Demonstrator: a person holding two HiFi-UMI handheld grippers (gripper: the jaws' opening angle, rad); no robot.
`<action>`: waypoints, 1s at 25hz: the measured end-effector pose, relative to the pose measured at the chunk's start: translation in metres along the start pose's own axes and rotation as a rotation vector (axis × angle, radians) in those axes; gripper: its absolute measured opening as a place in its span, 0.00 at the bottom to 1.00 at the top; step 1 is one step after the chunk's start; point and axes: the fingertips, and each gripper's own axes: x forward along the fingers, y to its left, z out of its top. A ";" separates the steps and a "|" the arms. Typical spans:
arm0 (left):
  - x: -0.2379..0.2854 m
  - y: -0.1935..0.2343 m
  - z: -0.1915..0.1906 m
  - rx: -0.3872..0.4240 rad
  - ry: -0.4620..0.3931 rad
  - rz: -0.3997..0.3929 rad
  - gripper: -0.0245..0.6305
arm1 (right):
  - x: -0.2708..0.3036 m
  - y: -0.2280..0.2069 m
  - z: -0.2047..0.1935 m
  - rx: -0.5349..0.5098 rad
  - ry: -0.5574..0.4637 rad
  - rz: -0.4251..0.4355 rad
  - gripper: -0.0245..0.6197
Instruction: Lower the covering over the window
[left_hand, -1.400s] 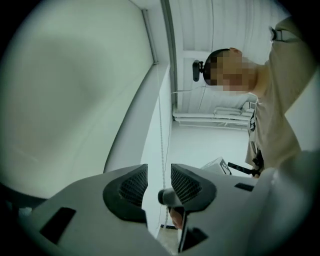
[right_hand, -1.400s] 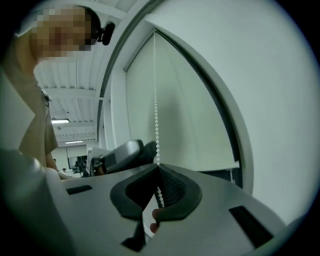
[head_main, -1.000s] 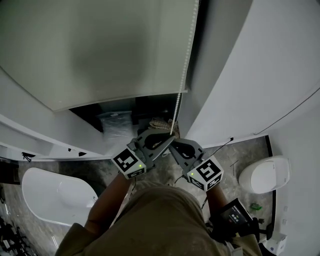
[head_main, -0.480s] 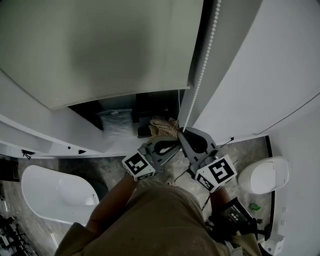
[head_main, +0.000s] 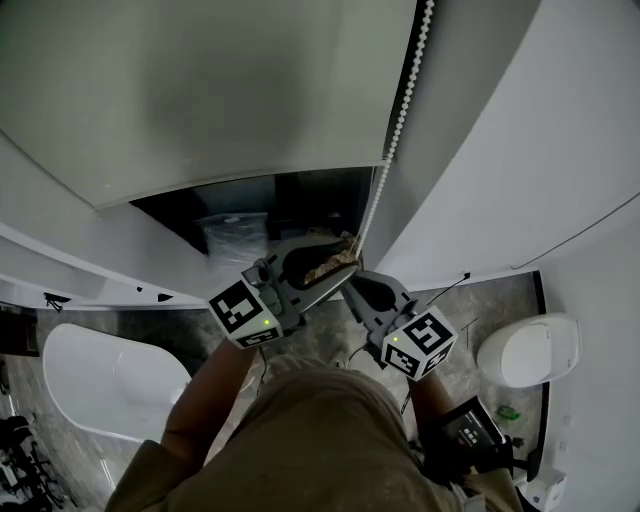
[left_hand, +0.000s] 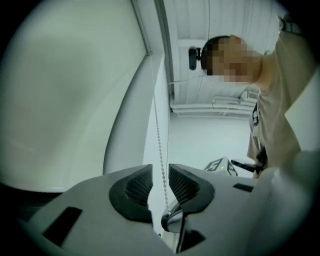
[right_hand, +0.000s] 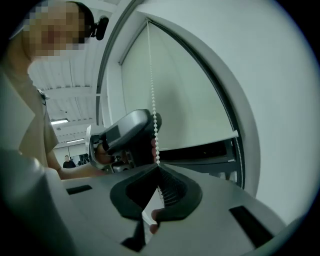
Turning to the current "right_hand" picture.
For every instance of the white roller blind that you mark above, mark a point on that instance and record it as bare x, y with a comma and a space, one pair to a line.
187, 100

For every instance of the dark window pane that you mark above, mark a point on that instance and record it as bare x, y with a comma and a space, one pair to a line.
195, 152

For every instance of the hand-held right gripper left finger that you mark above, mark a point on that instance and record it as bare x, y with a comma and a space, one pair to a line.
100, 212

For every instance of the person's left hand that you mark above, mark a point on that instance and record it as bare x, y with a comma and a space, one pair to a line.
102, 155

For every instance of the person's head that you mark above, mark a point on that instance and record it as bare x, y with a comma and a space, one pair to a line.
57, 27

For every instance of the person's left forearm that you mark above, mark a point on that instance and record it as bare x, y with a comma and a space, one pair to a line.
80, 172

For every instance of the black window side track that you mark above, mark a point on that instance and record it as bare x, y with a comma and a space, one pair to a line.
225, 100

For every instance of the person's beige shirt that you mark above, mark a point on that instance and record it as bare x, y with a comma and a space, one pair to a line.
32, 137

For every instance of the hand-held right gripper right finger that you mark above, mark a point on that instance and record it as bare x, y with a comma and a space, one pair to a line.
220, 220

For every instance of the long ceiling light strip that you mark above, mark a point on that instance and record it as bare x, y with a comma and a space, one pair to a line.
75, 141
59, 121

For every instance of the person's right hand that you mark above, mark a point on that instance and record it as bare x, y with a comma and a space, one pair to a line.
155, 215

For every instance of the black head-worn camera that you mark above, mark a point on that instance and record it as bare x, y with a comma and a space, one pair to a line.
101, 27

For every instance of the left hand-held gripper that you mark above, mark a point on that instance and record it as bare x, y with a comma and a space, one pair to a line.
120, 162

